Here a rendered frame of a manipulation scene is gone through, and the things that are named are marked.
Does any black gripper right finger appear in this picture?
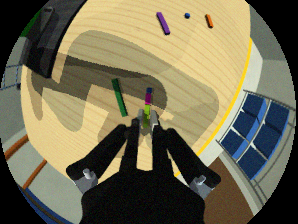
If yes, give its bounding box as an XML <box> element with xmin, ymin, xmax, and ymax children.
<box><xmin>150</xmin><ymin>110</ymin><xmax>221</xmax><ymax>208</ymax></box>

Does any purple rod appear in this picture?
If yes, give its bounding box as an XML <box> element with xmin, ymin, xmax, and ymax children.
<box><xmin>156</xmin><ymin>12</ymin><xmax>170</xmax><ymax>35</ymax></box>

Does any orange rod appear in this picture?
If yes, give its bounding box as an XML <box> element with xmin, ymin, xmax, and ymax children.
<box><xmin>205</xmin><ymin>14</ymin><xmax>214</xmax><ymax>28</ymax></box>

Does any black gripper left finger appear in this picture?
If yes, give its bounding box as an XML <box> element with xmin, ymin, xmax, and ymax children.
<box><xmin>66</xmin><ymin>109</ymin><xmax>143</xmax><ymax>207</ymax></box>

